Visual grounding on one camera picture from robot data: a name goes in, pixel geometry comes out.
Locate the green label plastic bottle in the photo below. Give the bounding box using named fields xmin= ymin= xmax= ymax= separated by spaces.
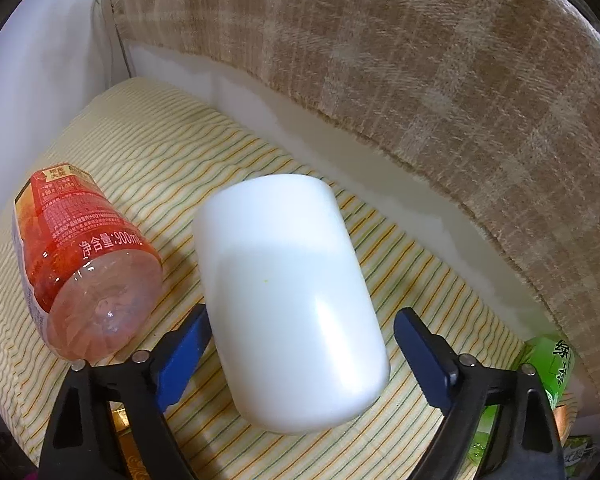
xmin=467 ymin=336 xmax=576 ymax=466

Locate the brown plaid cloth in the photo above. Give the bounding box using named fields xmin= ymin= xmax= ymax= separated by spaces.
xmin=111 ymin=0 xmax=600 ymax=404

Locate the white plastic cup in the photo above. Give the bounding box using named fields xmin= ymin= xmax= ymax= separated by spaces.
xmin=192 ymin=174 xmax=390 ymax=434

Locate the red label plastic bottle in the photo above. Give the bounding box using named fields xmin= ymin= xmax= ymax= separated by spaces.
xmin=12 ymin=162 xmax=163 ymax=364

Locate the striped yellow mattress cover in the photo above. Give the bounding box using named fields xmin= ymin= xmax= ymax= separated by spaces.
xmin=0 ymin=76 xmax=579 ymax=480

